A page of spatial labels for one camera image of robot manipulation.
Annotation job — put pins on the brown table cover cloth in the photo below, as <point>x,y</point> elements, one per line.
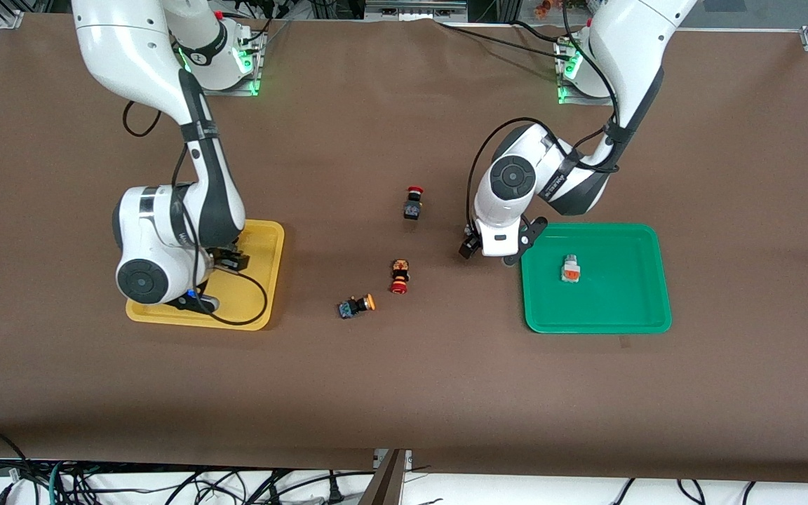
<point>404,386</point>

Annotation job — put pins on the wooden beam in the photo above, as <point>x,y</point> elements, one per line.
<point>384,484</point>

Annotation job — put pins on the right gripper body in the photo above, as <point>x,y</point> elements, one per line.
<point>230,260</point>

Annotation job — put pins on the orange button white body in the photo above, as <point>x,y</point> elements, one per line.
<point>570,270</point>

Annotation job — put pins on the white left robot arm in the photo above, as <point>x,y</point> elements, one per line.
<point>628,42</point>

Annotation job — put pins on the red button black body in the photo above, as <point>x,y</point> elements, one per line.
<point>412,209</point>

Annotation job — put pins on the small white bracket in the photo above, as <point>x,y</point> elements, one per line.
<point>407,459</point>

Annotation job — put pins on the green plastic tray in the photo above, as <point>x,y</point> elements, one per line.
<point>621,301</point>

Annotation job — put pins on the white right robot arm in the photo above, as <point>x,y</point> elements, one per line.
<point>144,42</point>

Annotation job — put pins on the grey metal rail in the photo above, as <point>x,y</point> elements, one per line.
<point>414,8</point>

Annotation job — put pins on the yellow capped push button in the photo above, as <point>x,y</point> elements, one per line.
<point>351,307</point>

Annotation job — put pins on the yellow plastic tray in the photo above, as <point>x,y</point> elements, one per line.
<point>264,242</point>

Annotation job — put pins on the red button orange topped body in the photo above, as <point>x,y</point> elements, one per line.
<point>399,277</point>

